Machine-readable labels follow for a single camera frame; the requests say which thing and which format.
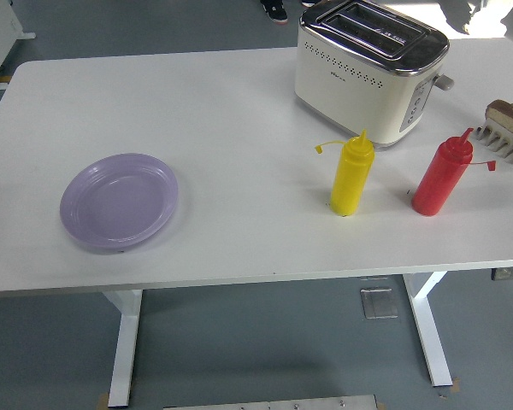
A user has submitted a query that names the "white table leg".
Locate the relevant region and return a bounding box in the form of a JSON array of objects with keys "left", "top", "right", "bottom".
[
  {"left": 101, "top": 289, "right": 144, "bottom": 407},
  {"left": 401, "top": 271, "right": 454, "bottom": 388}
]

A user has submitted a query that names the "cream and silver toaster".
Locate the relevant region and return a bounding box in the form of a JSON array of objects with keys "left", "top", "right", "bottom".
[{"left": 293, "top": 0, "right": 455, "bottom": 150}]

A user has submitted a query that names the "person's black shoe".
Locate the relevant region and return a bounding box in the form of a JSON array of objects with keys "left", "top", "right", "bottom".
[{"left": 259, "top": 0, "right": 289, "bottom": 24}]

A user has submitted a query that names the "white equipment cabinet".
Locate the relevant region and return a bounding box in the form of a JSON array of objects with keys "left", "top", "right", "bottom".
[{"left": 0, "top": 0, "right": 38, "bottom": 91}]

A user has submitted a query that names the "grey metal base plate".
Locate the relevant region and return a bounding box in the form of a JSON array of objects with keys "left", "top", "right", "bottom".
[{"left": 162, "top": 394, "right": 380, "bottom": 410}]

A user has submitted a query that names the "yellow squeeze bottle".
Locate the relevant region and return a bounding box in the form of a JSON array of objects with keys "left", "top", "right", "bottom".
[{"left": 314, "top": 129, "right": 375, "bottom": 218}]

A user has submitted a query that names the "metal floor cover plate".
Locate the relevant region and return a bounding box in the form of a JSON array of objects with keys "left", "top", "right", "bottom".
[{"left": 359, "top": 286, "right": 399, "bottom": 319}]

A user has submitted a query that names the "purple round plate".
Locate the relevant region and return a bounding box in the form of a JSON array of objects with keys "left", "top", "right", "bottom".
[{"left": 59, "top": 152, "right": 180, "bottom": 256}]

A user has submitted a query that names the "red squeeze bottle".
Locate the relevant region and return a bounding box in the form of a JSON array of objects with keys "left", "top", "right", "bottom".
[{"left": 411, "top": 126, "right": 497, "bottom": 217}]

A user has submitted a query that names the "brown bread slice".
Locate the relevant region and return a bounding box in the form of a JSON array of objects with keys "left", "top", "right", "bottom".
[{"left": 485, "top": 99, "right": 513, "bottom": 138}]

